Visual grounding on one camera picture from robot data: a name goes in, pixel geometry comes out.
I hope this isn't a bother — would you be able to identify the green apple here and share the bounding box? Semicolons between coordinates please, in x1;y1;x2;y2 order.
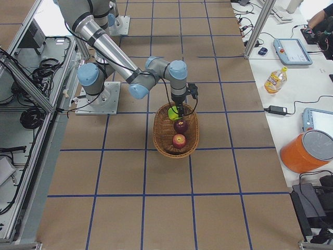
168;106;180;121

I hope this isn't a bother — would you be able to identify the orange bucket with lid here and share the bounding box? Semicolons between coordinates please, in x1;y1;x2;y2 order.
280;130;332;173

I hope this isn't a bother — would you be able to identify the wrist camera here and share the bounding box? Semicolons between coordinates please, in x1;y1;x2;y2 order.
187;83;199;99

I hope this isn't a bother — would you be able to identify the red yellow apple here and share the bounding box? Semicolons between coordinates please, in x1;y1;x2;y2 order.
172;134;187;149

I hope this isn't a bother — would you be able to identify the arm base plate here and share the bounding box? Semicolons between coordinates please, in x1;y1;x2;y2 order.
109;16;130;36
74;81;121;115

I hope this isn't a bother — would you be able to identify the wicker basket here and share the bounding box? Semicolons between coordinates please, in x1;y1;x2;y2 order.
153;103;199;158

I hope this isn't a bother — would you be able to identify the dark checkered pouch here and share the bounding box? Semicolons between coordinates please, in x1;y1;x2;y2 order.
258;47;268;56

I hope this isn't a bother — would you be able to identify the black power adapter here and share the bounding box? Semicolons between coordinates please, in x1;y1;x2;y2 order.
264;105;290;116

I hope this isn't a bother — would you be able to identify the orange juice bottle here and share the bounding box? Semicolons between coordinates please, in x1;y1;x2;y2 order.
264;66;288;94

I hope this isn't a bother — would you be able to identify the dark red apple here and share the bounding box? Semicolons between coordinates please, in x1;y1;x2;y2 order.
173;119;188;134

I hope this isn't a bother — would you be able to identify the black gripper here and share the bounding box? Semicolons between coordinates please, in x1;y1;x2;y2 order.
171;90;187;119

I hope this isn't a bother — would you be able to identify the blue teach pendant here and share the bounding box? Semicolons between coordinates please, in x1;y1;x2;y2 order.
273;39;313;66
302;108;333;137

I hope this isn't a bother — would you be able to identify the aluminium frame post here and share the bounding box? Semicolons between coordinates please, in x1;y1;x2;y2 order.
244;0;276;59

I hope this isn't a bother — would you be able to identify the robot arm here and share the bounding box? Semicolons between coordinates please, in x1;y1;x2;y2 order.
108;0;122;29
58;1;188;117

